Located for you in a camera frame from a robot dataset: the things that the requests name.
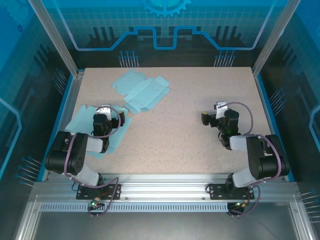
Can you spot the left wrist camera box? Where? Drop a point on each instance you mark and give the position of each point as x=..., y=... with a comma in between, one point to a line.
x=107, y=112

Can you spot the aluminium mounting rail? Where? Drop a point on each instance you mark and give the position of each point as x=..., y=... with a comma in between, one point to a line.
x=162, y=186

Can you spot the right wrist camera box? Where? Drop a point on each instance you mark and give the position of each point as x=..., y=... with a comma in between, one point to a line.
x=221, y=110

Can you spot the small controller board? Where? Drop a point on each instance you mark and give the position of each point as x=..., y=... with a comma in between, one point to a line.
x=95, y=203
x=240, y=204

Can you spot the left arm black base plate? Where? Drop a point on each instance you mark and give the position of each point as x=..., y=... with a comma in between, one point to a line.
x=81, y=193

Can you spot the aluminium frame post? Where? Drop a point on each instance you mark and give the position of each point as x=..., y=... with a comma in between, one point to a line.
x=272, y=37
x=55, y=37

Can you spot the aluminium side rail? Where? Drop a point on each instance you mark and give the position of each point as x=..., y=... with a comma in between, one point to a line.
x=70, y=112

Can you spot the light blue paper box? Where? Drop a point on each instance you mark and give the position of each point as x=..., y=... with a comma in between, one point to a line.
x=142, y=95
x=77, y=122

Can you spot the metal shelf panel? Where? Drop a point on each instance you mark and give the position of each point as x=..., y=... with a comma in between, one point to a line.
x=160, y=225

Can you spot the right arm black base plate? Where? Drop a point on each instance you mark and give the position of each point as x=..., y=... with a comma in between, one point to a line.
x=215, y=192

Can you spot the blue table edge trim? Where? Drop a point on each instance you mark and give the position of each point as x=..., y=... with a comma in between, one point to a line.
x=63, y=112
x=270, y=112

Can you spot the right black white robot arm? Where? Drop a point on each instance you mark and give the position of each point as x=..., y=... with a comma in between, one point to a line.
x=257, y=155

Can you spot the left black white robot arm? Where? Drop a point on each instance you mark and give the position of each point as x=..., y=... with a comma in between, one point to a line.
x=75, y=155

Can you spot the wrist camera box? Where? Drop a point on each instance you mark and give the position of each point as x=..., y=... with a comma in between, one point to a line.
x=107, y=112
x=221, y=110

